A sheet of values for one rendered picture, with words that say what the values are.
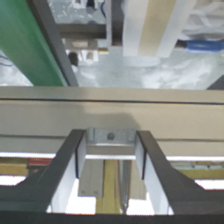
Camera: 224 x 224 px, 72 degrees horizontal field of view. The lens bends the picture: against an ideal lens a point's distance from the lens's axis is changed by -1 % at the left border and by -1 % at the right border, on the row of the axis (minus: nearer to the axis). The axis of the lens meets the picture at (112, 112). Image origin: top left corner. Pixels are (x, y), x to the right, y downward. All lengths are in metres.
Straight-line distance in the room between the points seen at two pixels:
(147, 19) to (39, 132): 0.26
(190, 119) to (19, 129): 0.19
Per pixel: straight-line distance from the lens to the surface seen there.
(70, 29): 0.53
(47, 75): 0.17
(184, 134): 0.19
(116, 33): 0.48
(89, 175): 6.45
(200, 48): 0.47
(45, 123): 0.19
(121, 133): 0.16
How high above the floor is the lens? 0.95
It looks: 20 degrees down
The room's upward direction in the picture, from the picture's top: 179 degrees counter-clockwise
